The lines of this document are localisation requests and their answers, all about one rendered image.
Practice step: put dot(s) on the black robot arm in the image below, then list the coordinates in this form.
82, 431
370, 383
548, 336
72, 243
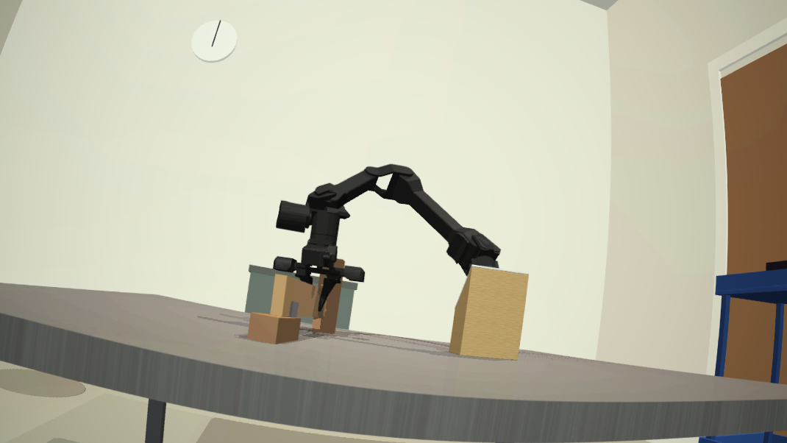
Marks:
325, 207

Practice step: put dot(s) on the long tan wooden rail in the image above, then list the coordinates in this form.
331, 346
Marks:
288, 289

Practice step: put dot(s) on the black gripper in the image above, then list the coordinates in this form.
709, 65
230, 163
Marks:
333, 274

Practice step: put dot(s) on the wooden post with two pegs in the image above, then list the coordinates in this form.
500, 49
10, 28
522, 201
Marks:
276, 329

